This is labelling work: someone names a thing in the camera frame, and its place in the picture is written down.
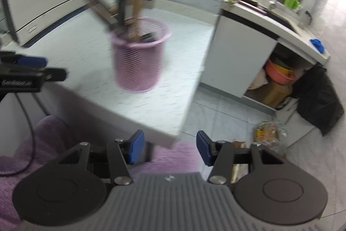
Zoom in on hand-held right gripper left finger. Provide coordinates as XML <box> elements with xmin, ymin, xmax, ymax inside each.
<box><xmin>58</xmin><ymin>129</ymin><xmax>145</xmax><ymax>185</ymax></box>

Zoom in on green plastic basin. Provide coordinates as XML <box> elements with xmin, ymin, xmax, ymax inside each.
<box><xmin>270</xmin><ymin>58</ymin><xmax>294</xmax><ymax>72</ymax></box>

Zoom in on blue cloth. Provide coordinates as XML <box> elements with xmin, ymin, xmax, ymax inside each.
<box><xmin>309</xmin><ymin>38</ymin><xmax>326</xmax><ymax>53</ymax></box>

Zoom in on clear plastic bag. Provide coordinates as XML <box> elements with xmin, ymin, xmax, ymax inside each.
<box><xmin>253</xmin><ymin>121</ymin><xmax>287</xmax><ymax>150</ymax></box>

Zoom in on white sink cabinet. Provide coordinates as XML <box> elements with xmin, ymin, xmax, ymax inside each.
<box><xmin>199</xmin><ymin>0</ymin><xmax>331</xmax><ymax>112</ymax></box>

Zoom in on wooden cutting board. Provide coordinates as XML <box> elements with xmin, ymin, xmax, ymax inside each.
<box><xmin>238</xmin><ymin>0</ymin><xmax>268</xmax><ymax>15</ymax></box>

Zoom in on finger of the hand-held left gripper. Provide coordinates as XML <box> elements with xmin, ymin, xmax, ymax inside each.
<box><xmin>13</xmin><ymin>56</ymin><xmax>49</xmax><ymax>67</ymax></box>
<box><xmin>40</xmin><ymin>68</ymin><xmax>68</xmax><ymax>83</ymax></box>

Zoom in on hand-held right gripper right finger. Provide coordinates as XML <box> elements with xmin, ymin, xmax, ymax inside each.
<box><xmin>196</xmin><ymin>130</ymin><xmax>289</xmax><ymax>185</ymax></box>

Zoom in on black bag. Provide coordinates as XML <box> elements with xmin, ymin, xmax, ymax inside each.
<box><xmin>291</xmin><ymin>65</ymin><xmax>345</xmax><ymax>137</ymax></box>

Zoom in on cardboard box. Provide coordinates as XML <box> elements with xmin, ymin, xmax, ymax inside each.
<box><xmin>262</xmin><ymin>82</ymin><xmax>292</xmax><ymax>110</ymax></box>

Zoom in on pink plastic basin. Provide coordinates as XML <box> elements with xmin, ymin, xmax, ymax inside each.
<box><xmin>264</xmin><ymin>59</ymin><xmax>296</xmax><ymax>85</ymax></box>

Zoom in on pink mesh utensil holder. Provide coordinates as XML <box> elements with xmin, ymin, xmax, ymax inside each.
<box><xmin>109</xmin><ymin>17</ymin><xmax>172</xmax><ymax>93</ymax></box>

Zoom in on green cup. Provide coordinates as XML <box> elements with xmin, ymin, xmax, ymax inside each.
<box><xmin>283</xmin><ymin>0</ymin><xmax>300</xmax><ymax>10</ymax></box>

